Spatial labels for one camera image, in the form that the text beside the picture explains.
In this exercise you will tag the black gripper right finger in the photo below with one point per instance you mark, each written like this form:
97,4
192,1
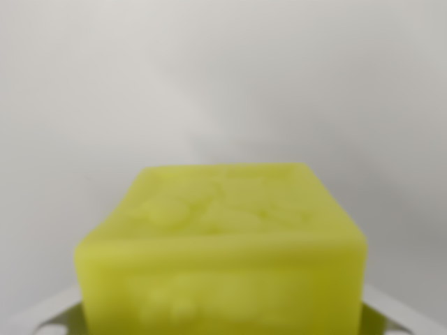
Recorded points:
394,310

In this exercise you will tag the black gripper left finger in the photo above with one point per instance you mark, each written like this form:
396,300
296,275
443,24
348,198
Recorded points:
49,314

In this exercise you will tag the yellow embossed cube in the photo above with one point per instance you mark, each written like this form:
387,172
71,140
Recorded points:
223,258

